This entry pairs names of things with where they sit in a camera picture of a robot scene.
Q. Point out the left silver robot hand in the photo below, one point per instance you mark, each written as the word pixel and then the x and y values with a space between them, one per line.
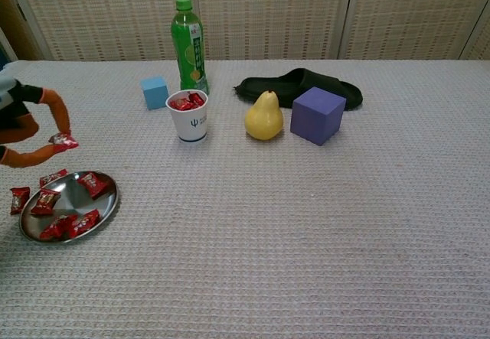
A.
pixel 15 102

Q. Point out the red candy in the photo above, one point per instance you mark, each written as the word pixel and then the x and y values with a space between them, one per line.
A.
pixel 19 200
pixel 46 202
pixel 196 98
pixel 55 229
pixel 53 177
pixel 65 141
pixel 181 105
pixel 84 224
pixel 93 185

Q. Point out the round metal plate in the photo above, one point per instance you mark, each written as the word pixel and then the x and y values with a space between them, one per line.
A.
pixel 70 201

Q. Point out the white paper cup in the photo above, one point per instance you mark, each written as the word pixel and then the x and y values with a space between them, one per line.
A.
pixel 191 124

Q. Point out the brown wooden board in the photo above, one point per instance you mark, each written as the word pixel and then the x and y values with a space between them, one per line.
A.
pixel 23 36

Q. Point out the woven folding screen panel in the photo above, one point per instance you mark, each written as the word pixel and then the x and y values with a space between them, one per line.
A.
pixel 413 10
pixel 268 10
pixel 482 44
pixel 95 10

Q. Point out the light blue foam cube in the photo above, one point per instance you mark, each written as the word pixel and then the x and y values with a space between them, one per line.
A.
pixel 155 94

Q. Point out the green drink bottle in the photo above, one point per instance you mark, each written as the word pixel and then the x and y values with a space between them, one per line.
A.
pixel 187 48

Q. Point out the yellow pear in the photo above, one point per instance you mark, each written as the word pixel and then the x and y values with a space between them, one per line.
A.
pixel 264 121

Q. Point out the black slipper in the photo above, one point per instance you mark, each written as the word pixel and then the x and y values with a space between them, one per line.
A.
pixel 306 80

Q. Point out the purple foam cube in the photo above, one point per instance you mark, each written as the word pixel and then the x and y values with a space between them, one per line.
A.
pixel 317 117

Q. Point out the woven fringed tablecloth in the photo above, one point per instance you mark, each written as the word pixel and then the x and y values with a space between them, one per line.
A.
pixel 306 220

